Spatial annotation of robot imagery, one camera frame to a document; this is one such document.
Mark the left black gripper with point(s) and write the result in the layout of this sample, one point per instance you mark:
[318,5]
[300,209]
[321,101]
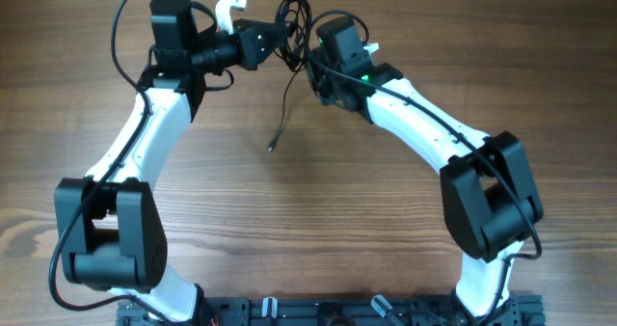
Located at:
[253,51]

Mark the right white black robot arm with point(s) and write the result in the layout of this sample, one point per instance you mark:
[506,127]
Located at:
[490,200]

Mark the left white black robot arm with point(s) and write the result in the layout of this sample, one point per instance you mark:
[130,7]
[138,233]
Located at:
[111,236]

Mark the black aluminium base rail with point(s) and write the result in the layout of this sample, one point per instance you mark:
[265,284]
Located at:
[526,310]

